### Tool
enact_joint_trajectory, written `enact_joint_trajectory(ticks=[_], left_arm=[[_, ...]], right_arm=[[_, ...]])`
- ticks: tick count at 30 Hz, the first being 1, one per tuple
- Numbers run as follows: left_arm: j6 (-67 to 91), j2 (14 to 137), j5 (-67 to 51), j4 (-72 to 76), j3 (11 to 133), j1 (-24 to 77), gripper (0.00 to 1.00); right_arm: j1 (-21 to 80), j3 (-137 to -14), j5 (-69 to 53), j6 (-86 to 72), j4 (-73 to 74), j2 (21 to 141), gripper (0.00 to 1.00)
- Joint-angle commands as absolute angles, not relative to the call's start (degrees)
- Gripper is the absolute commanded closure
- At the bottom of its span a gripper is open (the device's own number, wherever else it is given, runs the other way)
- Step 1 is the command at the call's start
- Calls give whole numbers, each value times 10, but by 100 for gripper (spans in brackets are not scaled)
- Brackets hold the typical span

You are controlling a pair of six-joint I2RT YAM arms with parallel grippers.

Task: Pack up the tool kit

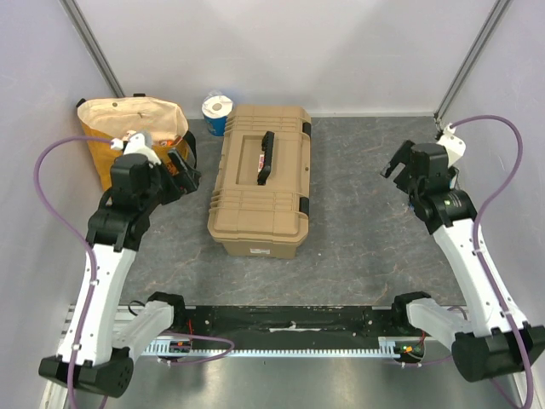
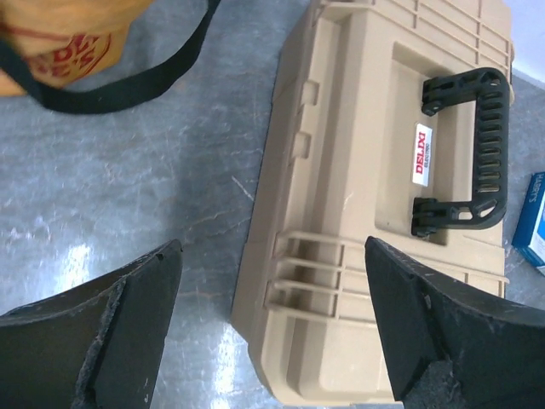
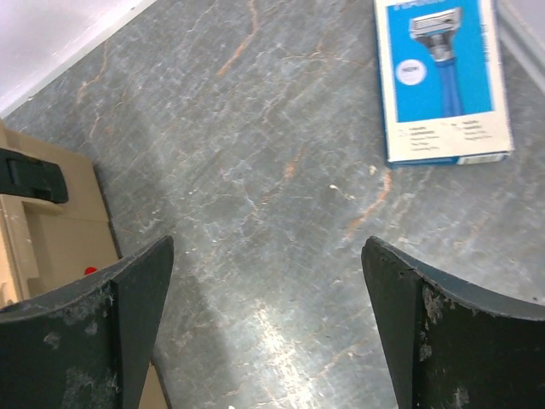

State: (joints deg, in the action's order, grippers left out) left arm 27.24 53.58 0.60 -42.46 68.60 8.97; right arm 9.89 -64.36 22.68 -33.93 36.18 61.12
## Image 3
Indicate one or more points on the blue razor package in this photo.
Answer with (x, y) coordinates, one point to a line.
(442, 89)

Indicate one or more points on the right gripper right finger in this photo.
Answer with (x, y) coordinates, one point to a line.
(449, 343)

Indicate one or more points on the tan plastic toolbox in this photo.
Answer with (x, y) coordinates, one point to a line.
(54, 227)

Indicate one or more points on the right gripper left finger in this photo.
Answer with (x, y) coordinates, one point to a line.
(87, 344)

